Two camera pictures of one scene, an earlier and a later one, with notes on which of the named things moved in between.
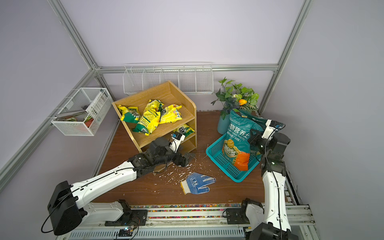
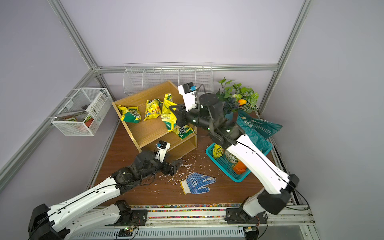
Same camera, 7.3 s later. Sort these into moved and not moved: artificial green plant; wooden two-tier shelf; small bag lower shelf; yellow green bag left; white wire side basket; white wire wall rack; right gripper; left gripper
Moved: left gripper; right gripper
Not moved: wooden two-tier shelf; white wire wall rack; artificial green plant; yellow green bag left; small bag lower shelf; white wire side basket
